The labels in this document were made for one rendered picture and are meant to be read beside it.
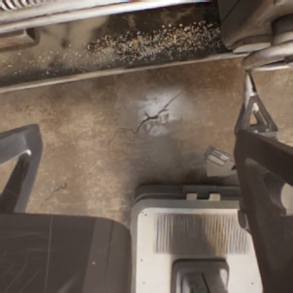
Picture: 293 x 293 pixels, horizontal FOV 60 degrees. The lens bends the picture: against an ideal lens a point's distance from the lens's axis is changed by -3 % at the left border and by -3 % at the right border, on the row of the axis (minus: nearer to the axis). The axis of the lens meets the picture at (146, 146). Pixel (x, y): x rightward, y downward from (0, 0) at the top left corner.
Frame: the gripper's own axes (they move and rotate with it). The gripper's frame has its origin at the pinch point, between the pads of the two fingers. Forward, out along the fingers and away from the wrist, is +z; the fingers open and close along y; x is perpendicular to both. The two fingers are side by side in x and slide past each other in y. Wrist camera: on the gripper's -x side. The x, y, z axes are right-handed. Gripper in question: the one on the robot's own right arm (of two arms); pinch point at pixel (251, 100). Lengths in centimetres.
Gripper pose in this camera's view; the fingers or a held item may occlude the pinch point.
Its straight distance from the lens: 56.7
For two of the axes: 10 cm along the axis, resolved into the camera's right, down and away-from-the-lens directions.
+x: 9.8, -1.2, -1.8
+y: 1.7, -1.3, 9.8
